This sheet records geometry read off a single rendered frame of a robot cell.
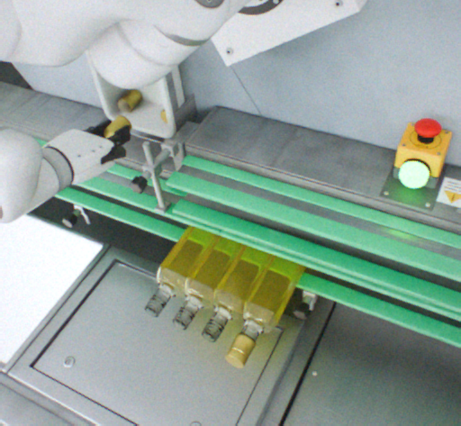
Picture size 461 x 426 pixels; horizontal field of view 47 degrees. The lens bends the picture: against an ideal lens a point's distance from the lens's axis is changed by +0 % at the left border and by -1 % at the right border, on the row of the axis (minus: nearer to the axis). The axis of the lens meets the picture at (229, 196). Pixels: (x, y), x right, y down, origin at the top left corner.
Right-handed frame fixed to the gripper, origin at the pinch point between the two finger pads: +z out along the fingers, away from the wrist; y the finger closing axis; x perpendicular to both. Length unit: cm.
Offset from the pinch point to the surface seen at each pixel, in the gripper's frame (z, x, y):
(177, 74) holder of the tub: 11.4, 9.6, 6.9
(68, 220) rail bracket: -2.1, -23.8, -12.3
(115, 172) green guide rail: 5.2, -12.7, -4.5
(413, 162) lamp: 7, 7, 53
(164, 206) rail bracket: 0.1, -12.6, 11.3
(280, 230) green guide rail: 2.6, -10.5, 34.4
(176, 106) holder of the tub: 10.6, 3.4, 7.3
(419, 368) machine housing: 5, -32, 64
